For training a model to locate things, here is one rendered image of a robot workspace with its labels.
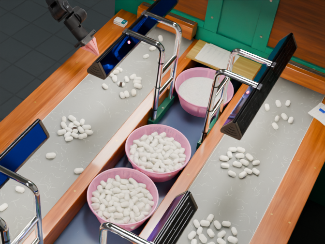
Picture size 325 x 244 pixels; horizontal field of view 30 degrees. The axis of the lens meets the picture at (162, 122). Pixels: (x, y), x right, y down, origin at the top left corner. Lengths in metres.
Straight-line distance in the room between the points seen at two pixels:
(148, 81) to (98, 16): 1.68
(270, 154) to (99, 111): 0.74
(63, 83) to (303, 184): 1.11
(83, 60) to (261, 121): 0.85
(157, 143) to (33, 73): 1.57
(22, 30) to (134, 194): 2.17
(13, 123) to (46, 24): 1.85
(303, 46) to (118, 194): 1.10
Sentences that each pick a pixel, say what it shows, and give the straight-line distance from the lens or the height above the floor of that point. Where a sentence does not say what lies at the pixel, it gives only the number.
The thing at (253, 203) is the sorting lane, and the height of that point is 0.74.
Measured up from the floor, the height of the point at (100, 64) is 1.10.
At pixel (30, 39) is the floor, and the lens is 4.17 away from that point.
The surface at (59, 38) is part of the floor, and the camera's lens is 4.18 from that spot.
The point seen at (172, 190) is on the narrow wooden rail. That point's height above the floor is 0.76.
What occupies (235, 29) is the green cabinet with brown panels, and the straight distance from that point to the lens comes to 2.89.
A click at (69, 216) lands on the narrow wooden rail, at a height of 0.71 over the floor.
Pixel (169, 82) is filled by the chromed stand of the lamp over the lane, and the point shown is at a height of 0.84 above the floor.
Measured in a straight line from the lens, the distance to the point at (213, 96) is 2.39.
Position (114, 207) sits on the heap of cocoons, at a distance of 2.28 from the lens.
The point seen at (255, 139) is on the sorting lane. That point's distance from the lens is 2.61.
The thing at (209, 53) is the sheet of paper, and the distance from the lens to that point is 2.91.
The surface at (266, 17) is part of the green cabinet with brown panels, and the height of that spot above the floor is 1.03.
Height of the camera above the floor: 2.58
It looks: 45 degrees down
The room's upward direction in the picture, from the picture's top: 8 degrees clockwise
